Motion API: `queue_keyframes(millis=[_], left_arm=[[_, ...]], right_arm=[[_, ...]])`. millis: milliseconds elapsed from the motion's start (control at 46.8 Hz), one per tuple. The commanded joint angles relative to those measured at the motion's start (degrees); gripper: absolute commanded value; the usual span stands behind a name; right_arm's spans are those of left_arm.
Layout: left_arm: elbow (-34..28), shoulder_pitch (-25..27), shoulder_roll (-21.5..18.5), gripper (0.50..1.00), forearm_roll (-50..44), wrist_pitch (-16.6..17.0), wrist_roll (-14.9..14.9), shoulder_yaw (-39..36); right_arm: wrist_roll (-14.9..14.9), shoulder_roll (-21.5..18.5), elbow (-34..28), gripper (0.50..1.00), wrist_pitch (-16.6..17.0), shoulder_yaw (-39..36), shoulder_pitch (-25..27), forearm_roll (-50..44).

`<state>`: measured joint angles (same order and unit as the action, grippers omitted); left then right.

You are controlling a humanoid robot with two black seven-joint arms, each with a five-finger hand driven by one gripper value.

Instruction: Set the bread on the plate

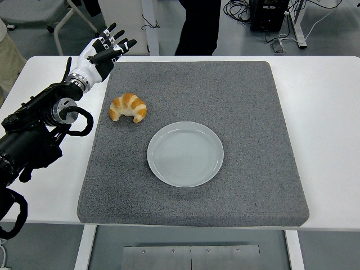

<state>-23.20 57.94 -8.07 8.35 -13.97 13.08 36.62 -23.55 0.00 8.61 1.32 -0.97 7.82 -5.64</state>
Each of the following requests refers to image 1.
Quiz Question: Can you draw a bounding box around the person in beige clothing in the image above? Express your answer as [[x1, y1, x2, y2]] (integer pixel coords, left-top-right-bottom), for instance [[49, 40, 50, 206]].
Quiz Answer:
[[0, 19, 28, 93]]

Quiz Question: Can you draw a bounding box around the white floor cable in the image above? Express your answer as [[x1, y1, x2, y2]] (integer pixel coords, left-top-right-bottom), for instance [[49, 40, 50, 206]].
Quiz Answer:
[[0, 238, 12, 270]]

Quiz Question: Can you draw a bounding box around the thin black cable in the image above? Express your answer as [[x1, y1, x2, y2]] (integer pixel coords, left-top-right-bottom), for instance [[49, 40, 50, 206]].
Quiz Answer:
[[141, 13, 160, 30]]

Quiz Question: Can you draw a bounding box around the grey metal plate with screws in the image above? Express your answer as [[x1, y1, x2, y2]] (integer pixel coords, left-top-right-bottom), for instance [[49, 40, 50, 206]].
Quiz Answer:
[[123, 245, 261, 270]]

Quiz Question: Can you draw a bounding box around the golden croissant bread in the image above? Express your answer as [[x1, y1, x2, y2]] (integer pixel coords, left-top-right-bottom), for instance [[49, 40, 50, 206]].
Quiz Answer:
[[109, 92, 148, 123]]

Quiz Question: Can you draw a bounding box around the white table leg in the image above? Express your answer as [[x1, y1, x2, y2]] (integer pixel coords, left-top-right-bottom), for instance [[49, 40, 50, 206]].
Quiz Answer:
[[284, 229, 306, 270], [73, 224, 97, 270]]

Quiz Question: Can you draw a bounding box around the white desk leg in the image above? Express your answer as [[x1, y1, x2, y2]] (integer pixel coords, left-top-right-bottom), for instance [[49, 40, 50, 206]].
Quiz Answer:
[[289, 0, 308, 49]]

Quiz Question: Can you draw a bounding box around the person in black trousers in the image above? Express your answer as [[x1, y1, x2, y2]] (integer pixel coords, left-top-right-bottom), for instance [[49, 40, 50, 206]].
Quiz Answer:
[[174, 0, 222, 56]]

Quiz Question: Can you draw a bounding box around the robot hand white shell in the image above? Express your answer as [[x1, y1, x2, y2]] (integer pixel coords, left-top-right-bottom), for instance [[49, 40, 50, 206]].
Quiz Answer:
[[69, 22, 138, 85]]

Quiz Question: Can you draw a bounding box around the black hanging cloth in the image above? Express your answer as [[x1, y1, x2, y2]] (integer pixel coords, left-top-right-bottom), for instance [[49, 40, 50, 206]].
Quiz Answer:
[[84, 0, 101, 17]]

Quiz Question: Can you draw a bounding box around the black cable bundle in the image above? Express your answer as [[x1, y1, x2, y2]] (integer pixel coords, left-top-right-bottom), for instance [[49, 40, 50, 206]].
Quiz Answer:
[[223, 0, 253, 23]]

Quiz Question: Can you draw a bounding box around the clear plastic holder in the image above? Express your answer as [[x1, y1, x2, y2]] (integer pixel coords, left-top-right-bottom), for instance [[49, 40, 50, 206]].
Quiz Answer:
[[270, 39, 287, 53]]

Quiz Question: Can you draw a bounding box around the black computer case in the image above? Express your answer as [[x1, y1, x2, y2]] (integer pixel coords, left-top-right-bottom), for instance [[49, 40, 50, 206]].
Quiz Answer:
[[249, 0, 290, 32]]

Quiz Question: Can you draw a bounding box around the pale grey round plate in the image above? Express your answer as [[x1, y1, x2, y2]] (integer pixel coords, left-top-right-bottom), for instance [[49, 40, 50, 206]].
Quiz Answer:
[[147, 121, 225, 188]]

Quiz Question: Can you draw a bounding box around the grey speckled mat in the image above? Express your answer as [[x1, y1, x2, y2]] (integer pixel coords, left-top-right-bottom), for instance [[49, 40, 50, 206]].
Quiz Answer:
[[76, 61, 311, 227]]

